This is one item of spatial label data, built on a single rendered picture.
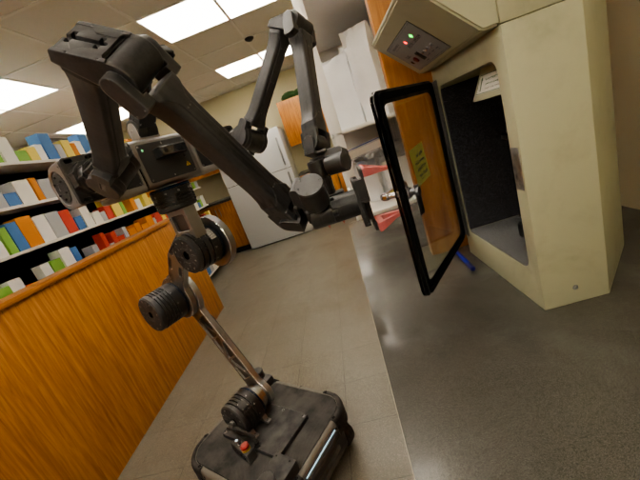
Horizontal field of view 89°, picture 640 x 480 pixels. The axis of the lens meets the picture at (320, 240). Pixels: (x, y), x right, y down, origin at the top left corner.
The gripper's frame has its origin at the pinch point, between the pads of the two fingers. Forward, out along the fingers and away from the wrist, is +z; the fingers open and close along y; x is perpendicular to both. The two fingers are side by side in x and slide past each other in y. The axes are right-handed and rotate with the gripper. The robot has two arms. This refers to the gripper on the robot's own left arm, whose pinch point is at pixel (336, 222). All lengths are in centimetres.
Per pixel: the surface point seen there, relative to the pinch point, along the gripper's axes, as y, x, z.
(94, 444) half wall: -162, 37, 84
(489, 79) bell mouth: 35, -34, -24
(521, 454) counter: 15, -69, 17
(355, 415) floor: -24, 39, 109
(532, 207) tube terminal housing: 33, -46, -3
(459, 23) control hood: 28, -45, -32
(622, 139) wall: 76, -11, 0
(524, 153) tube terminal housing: 33, -46, -12
